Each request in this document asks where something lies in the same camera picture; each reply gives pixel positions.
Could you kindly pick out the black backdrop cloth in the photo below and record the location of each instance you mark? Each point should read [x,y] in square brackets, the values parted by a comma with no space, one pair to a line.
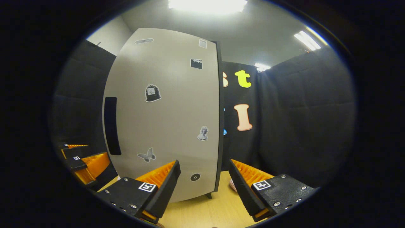
[300,120]

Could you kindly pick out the dark grey cabinet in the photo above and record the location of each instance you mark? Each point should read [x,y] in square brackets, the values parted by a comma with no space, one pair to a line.
[221,126]

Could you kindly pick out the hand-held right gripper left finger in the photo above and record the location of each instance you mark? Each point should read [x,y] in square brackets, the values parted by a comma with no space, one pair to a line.
[167,190]

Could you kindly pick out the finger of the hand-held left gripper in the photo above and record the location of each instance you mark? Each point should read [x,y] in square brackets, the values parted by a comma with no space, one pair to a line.
[76,164]
[76,152]

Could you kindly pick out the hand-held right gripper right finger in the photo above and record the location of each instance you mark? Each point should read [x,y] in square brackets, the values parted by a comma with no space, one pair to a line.
[240,186]

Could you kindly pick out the ceiling light panel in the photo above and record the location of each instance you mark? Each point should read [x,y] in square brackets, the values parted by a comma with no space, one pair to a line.
[307,40]
[207,5]
[262,67]

